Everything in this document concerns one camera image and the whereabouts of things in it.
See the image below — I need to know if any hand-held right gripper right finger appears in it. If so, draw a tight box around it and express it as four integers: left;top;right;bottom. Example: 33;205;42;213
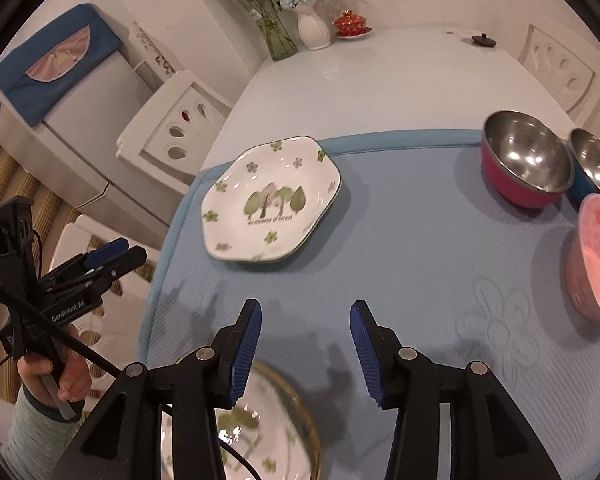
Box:
349;300;563;480

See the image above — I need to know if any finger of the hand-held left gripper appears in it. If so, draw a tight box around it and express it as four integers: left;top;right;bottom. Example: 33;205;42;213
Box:
82;239;130;268
91;246;148;283

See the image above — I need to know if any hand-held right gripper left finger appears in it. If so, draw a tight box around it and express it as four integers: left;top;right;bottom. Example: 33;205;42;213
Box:
52;299;263;480

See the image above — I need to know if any white tree-print plate gold rim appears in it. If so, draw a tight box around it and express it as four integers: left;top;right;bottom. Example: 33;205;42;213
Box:
160;360;323;480

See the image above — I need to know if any white tree-print plate dark rim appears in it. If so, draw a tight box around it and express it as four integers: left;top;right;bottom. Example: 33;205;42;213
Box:
201;136;342;265

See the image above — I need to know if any pink cartoon bowl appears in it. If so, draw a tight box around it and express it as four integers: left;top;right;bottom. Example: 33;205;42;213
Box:
564;192;600;331

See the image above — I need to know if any blue steel bowl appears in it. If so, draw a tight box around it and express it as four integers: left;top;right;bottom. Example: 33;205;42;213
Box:
567;128;600;213

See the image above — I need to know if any person's left forearm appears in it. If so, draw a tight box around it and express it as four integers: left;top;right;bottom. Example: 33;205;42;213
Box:
0;385;83;480

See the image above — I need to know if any person's left hand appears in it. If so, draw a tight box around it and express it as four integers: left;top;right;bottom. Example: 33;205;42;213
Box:
17;325;93;403

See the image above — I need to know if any light blue table mat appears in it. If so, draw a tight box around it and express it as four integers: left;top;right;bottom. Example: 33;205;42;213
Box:
139;130;600;480

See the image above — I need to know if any white refrigerator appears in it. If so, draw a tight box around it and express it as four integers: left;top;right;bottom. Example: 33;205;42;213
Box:
0;50;181;251

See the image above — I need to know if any blue and pink cloth cover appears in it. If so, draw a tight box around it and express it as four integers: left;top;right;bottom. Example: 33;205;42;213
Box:
0;4;123;128

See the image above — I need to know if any white patterned panel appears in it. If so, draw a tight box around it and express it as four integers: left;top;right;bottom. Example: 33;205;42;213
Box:
130;22;176;78

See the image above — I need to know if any glass vase with green stems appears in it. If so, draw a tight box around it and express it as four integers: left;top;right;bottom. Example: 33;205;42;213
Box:
182;0;301;61

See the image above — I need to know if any white ceramic vase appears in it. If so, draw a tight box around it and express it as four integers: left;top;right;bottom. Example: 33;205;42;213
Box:
297;4;332;51

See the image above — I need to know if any red lidded teacup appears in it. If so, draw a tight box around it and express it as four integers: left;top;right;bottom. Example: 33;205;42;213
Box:
332;10;366;36

